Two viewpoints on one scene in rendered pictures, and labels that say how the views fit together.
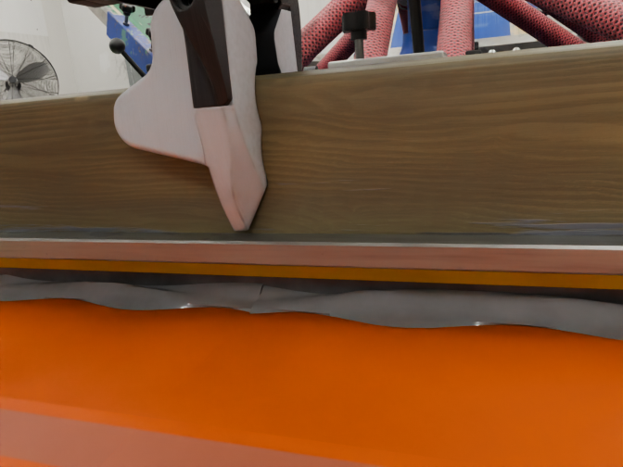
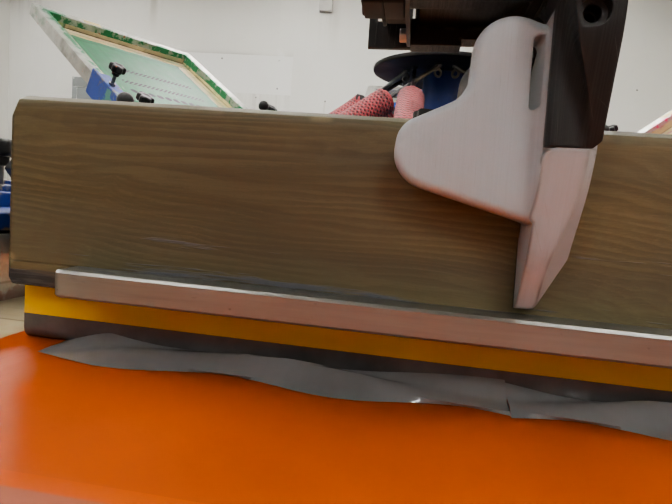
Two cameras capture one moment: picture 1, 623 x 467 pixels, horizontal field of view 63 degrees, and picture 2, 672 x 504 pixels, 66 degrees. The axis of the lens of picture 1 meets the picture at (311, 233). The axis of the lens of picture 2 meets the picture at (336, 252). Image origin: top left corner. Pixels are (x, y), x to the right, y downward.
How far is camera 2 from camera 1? 0.14 m
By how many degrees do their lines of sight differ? 14
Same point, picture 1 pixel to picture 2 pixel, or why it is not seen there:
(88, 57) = not seen: hidden behind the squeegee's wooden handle
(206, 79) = (576, 113)
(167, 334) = (436, 437)
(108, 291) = (289, 370)
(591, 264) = not seen: outside the picture
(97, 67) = not seen: hidden behind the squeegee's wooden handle
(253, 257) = (549, 343)
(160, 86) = (477, 117)
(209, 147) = (545, 197)
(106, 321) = (320, 410)
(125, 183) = (358, 231)
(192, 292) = (408, 382)
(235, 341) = (544, 454)
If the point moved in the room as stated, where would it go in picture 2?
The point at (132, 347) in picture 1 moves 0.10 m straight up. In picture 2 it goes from (409, 452) to (445, 88)
